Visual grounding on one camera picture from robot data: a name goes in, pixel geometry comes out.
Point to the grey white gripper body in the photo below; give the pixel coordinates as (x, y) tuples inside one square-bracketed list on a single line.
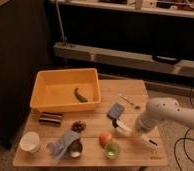
[(142, 126)]

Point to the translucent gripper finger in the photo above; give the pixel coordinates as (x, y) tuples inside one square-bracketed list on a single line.
[(149, 140), (125, 132)]

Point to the white handled black brush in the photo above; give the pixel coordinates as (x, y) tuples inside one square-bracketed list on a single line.
[(117, 123)]

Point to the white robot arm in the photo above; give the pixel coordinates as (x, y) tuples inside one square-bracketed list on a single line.
[(156, 111)]

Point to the yellow plastic tray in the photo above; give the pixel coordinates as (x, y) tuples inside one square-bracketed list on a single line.
[(53, 90)]

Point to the blue sponge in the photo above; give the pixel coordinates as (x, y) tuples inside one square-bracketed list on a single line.
[(116, 110)]

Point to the small metal spoon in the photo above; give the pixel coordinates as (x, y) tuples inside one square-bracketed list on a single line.
[(137, 107)]

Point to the brown pine cone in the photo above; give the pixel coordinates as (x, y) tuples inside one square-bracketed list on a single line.
[(78, 126)]

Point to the blue grey cloth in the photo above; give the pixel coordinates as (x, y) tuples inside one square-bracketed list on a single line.
[(60, 148)]

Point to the striped dark eraser block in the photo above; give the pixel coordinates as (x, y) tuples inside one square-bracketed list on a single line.
[(50, 119)]

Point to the white paper cup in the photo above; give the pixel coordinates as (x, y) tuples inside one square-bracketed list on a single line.
[(30, 142)]

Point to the metal vertical pole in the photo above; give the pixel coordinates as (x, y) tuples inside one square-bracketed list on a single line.
[(63, 37)]

